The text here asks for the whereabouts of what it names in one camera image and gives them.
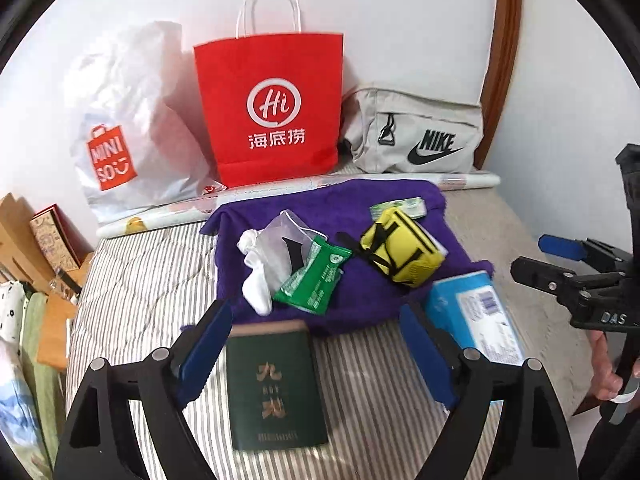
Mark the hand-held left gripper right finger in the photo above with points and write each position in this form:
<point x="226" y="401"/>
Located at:
<point x="430" y="355"/>

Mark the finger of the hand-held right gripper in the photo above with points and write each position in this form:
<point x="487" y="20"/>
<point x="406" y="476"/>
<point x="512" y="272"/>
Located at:
<point x="560" y="245"/>
<point x="540" y="271"/>

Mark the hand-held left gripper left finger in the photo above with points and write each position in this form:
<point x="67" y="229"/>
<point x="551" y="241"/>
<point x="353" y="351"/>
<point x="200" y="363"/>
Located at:
<point x="205" y="345"/>

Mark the blue tissue pack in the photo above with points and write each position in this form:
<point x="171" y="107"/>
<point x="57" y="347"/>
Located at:
<point x="450" y="305"/>

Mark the dark green tea tin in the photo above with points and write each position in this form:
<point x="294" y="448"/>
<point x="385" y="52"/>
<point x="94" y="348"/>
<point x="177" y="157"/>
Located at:
<point x="270" y="360"/>

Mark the clear plastic bag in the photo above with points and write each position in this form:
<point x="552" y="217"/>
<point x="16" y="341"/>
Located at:
<point x="272" y="250"/>

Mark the green foil packet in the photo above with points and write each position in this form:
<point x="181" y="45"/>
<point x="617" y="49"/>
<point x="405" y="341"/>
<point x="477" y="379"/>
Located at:
<point x="320" y="280"/>

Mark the green wet wipes pack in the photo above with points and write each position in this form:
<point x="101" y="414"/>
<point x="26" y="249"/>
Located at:
<point x="400" y="206"/>

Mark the person's right hand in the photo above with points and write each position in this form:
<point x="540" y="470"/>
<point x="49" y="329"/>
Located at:
<point x="602" y="365"/>

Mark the striped bed mattress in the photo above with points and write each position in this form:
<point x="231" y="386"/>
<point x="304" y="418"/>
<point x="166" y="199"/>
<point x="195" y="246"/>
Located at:
<point x="150" y="285"/>

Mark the purple towel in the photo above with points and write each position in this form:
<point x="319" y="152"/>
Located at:
<point x="350" y="300"/>

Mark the white paper roll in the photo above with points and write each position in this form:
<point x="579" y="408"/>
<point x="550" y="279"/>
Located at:
<point x="165" y="215"/>

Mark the person's dark pants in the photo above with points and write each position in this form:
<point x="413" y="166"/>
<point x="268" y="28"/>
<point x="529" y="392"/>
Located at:
<point x="610" y="455"/>

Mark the black stick case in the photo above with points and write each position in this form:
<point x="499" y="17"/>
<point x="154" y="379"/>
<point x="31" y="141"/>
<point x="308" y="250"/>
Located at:
<point x="74" y="282"/>

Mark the wooden bedside table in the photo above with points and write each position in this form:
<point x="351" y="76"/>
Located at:
<point x="55" y="340"/>

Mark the small glass bottle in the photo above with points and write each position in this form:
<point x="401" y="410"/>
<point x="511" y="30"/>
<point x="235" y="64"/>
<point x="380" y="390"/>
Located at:
<point x="58" y="282"/>

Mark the green blanket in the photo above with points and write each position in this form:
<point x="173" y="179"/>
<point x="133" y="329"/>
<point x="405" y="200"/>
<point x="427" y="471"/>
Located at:
<point x="37" y="360"/>

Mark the patterned book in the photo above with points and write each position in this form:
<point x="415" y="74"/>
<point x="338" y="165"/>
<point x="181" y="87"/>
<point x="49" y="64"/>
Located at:
<point x="50" y="240"/>

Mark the polka dot pillow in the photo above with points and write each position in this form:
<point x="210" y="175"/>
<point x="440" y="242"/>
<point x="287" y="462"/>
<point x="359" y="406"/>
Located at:
<point x="10" y="310"/>

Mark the floral quilt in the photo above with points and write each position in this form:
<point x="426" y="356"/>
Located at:
<point x="15" y="410"/>

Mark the wooden headboard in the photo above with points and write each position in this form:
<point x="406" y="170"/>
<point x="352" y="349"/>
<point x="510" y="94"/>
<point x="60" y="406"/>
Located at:
<point x="15" y="230"/>

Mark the grey waist bag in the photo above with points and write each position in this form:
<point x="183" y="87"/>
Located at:
<point x="370" y="125"/>

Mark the white plastic shopping bag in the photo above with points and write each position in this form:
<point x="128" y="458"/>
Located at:
<point x="125" y="110"/>

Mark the red paper bag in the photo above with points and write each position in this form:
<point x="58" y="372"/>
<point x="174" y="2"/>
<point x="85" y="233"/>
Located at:
<point x="240" y="85"/>

